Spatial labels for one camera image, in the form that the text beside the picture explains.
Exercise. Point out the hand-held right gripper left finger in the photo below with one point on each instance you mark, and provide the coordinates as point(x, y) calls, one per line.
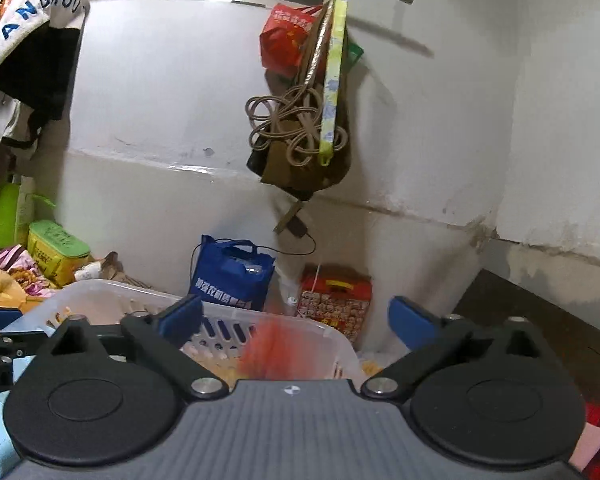
point(180, 317)

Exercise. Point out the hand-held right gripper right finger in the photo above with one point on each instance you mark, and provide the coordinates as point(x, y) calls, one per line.
point(410, 327)

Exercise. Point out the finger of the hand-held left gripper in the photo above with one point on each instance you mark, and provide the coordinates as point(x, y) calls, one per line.
point(0, 319)

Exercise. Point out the clear plastic basket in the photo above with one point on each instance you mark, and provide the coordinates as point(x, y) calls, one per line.
point(105, 292)

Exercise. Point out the floral cloth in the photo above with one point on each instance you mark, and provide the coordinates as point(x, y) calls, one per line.
point(20, 265)

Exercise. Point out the blue tote bag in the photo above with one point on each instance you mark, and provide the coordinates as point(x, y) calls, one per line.
point(230, 280)

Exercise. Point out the red gift box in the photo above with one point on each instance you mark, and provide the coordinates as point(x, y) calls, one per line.
point(335, 305)

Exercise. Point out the yellow-green tin box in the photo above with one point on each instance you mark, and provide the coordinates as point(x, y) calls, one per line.
point(55, 250)

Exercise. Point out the small white bottle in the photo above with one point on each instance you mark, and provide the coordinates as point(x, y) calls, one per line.
point(87, 271)

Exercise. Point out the bright green bag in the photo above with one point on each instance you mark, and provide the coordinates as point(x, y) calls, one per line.
point(5, 215)

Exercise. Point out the dark wooden headboard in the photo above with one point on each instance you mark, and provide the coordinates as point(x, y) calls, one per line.
point(530, 310)

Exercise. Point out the black power adapter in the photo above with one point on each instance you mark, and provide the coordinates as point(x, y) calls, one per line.
point(296, 227)

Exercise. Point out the brown hanging bag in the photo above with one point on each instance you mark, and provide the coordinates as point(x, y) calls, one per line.
point(280, 175)

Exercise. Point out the white cloth with black trim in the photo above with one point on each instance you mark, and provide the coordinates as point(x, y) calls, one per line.
point(10, 120)

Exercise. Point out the black garment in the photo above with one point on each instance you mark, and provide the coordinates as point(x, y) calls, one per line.
point(45, 70)

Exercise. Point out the green hanging bag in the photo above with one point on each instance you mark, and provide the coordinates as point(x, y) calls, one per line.
point(354, 55)

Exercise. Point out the red hanging bag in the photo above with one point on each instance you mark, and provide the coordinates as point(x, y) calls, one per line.
point(285, 40)

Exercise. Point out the white lettered jacket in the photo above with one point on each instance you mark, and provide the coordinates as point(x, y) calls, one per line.
point(35, 0)

